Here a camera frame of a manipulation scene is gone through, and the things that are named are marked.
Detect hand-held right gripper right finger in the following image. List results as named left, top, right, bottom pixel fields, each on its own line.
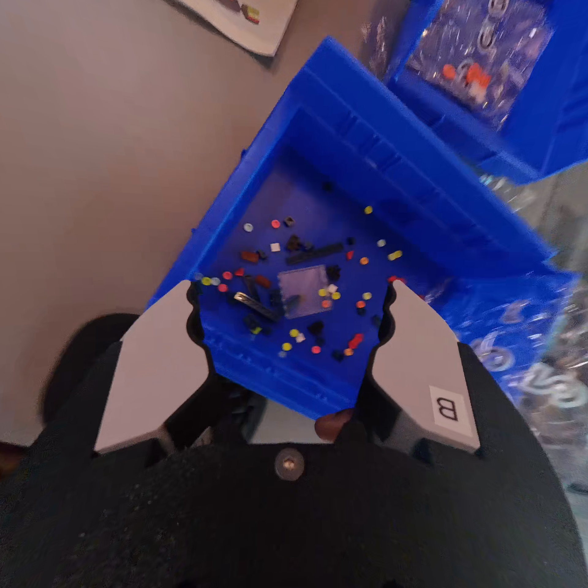
left=358, top=279, right=481, bottom=455

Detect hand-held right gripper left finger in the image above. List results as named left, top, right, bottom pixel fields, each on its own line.
left=94, top=279, right=230, bottom=455

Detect small toy bricks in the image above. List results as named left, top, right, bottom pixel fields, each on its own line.
left=195, top=204, right=407, bottom=361

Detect blue plastic bin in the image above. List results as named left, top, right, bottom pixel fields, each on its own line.
left=386, top=0, right=588, bottom=184
left=146, top=36, right=582, bottom=421

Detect person's right hand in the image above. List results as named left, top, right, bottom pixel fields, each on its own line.
left=315, top=410, right=354, bottom=443

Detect clear plastic bag white print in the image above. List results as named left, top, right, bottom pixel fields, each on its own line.
left=427, top=276, right=588, bottom=414

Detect clear bag with toy bricks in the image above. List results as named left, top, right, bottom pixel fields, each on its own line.
left=406, top=0, right=554, bottom=129

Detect white instruction booklet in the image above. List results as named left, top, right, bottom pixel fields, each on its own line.
left=177, top=0, right=299, bottom=57

